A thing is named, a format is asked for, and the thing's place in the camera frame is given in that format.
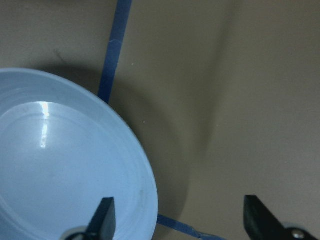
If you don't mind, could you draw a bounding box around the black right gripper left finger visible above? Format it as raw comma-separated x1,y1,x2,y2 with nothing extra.
85,197,116,240

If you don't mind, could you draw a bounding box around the blue plate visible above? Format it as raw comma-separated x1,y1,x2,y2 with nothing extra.
0,68,158,240

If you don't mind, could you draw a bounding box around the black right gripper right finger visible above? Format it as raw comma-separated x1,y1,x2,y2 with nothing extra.
243,195,317,240

